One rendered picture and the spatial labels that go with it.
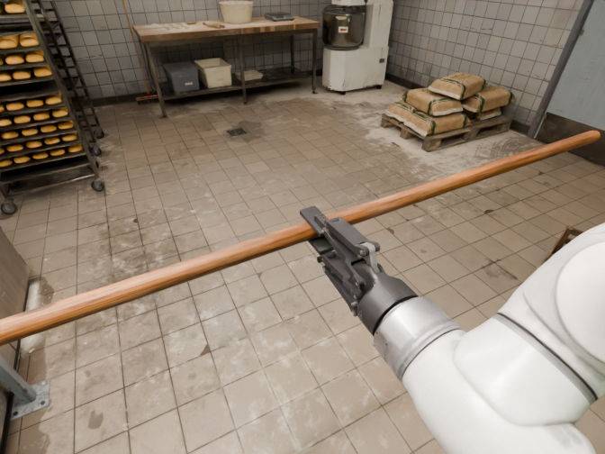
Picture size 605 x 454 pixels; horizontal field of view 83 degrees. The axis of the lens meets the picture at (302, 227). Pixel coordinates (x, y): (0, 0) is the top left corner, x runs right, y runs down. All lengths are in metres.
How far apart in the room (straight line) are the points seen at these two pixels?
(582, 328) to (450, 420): 0.13
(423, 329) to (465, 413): 0.08
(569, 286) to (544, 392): 0.09
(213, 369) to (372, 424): 0.76
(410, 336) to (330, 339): 1.48
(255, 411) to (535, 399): 1.43
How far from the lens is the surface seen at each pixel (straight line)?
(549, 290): 0.36
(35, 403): 2.05
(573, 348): 0.37
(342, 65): 5.19
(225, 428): 1.69
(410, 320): 0.40
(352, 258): 0.48
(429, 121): 3.76
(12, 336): 0.54
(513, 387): 0.36
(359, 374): 1.78
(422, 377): 0.38
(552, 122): 4.49
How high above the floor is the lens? 1.54
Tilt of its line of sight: 38 degrees down
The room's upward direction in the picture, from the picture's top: straight up
